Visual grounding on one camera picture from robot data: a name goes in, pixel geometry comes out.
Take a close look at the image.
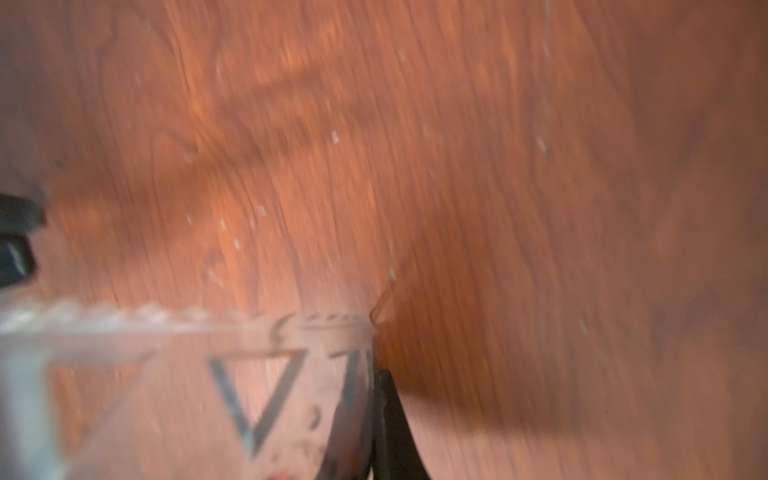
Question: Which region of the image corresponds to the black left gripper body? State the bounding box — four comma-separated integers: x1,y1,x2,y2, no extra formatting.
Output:
1,193,46,288

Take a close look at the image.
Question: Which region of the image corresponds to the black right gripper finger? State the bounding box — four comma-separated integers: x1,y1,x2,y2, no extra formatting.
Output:
370,368,430,480

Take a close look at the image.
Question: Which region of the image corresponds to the clear stencil ruler with holes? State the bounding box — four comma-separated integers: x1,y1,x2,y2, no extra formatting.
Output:
1,301,373,479

